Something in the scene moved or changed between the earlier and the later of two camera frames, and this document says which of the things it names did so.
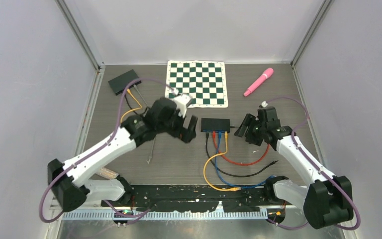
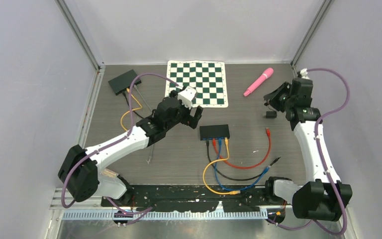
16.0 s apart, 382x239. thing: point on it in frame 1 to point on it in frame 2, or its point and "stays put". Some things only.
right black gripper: (249, 120) to (272, 98)
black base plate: (182, 198) stays put
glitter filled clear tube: (108, 173) stays put
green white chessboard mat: (205, 81) stays put
